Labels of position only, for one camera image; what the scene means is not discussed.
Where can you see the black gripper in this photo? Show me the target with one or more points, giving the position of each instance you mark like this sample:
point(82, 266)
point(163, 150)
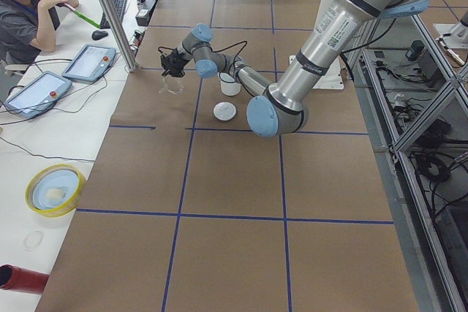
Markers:
point(175, 63)

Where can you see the clear plastic funnel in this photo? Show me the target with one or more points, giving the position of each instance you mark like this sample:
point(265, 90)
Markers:
point(171, 85)

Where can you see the white mug lid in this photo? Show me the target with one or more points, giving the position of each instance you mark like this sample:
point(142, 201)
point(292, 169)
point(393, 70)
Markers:
point(224, 111)

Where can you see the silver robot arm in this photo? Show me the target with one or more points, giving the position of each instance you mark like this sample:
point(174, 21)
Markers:
point(278, 108)

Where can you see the white enamel mug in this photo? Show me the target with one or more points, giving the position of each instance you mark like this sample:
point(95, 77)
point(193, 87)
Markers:
point(228, 84)

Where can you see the far teach pendant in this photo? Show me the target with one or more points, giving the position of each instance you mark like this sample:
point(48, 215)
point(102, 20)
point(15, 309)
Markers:
point(90, 63)

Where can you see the teach pendant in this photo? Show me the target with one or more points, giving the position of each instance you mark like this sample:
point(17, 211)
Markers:
point(90, 63)
point(39, 95)

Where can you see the black computer mouse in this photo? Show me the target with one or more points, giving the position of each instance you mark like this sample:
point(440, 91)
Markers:
point(99, 34)

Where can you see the green handheld tool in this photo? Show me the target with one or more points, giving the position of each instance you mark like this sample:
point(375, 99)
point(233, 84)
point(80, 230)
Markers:
point(81, 16)

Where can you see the near teach pendant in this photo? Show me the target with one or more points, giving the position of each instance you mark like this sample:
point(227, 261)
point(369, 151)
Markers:
point(39, 95)

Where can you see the yellow rimmed bowl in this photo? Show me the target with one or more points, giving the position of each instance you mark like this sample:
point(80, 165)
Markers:
point(55, 191)

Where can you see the seated person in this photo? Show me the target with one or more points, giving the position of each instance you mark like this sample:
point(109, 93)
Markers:
point(28, 27)

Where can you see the clear round lid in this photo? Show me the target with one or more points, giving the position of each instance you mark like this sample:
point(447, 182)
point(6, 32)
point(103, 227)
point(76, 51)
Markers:
point(33, 240)

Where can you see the red cylinder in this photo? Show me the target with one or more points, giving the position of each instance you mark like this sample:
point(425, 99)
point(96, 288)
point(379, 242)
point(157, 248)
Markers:
point(19, 279)

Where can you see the aluminium frame post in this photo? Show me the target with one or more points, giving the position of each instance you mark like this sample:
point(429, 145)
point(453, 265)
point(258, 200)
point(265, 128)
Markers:
point(119, 34)

